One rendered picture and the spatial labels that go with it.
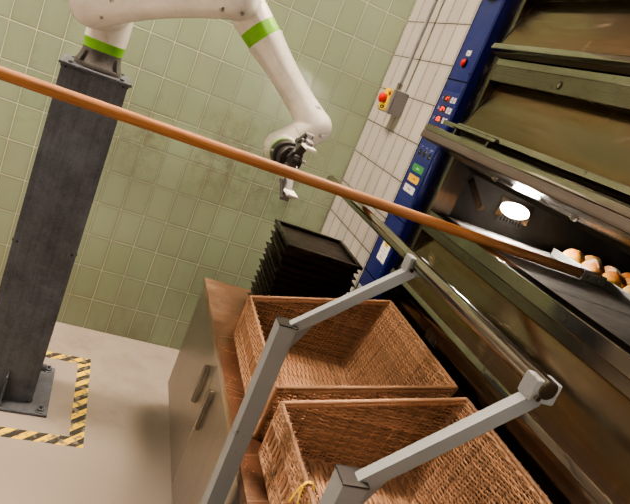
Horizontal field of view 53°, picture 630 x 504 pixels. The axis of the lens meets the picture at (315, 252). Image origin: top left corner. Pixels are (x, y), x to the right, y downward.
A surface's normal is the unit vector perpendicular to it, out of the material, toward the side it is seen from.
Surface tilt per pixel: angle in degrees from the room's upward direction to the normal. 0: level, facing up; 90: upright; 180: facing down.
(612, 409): 70
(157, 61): 90
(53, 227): 90
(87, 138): 90
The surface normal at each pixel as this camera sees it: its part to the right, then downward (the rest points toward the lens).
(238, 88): 0.23, 0.35
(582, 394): -0.72, -0.57
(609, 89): -0.90, -0.28
